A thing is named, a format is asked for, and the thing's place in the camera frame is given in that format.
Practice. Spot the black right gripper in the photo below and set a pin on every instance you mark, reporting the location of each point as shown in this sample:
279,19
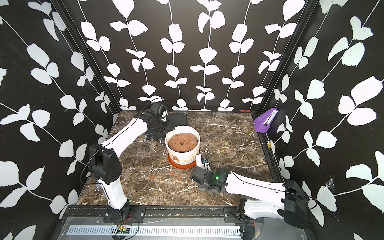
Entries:
201,188

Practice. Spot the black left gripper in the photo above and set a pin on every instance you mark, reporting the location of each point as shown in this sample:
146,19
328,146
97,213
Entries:
169,127

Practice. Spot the white ceramic pot with mud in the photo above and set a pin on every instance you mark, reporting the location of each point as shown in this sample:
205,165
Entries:
183,144

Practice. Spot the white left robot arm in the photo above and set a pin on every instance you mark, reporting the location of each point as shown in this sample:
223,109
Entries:
104,161

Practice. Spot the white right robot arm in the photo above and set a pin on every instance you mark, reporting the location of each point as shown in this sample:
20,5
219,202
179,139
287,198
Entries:
286,201

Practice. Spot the orange pot saucer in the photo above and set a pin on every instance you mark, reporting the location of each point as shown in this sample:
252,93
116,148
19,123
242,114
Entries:
178,166

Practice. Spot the black hard case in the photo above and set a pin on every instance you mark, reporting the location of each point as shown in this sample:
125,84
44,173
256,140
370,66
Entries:
178,119

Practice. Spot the white perforated cable strip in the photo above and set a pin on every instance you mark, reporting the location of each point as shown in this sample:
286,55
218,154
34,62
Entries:
158,231

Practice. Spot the purple wall bracket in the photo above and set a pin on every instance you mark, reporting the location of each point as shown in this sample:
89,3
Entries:
263,122

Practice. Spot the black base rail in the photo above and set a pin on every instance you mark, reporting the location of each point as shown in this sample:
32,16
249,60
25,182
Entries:
99,214

